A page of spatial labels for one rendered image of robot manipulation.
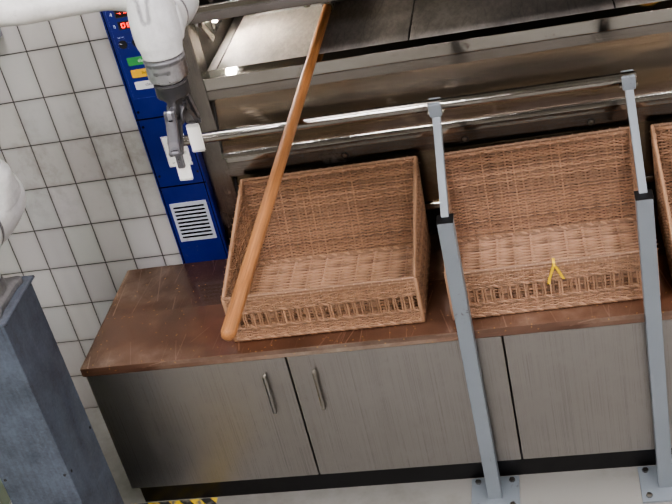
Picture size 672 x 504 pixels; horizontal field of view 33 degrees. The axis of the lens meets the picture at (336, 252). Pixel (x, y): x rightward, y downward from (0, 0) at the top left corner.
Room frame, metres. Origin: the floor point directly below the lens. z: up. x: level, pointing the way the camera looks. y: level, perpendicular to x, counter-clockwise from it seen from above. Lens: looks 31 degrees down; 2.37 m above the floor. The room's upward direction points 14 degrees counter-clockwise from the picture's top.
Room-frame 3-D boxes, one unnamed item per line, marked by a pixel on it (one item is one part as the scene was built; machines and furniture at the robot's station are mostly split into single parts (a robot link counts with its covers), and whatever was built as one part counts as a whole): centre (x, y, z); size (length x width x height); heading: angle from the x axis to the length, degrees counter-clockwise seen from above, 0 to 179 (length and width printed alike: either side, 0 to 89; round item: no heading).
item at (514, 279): (2.66, -0.58, 0.72); 0.56 x 0.49 x 0.28; 77
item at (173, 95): (2.33, 0.26, 1.46); 0.08 x 0.07 x 0.09; 167
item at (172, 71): (2.33, 0.26, 1.53); 0.09 x 0.09 x 0.06
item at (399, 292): (2.80, 0.02, 0.72); 0.56 x 0.49 x 0.28; 76
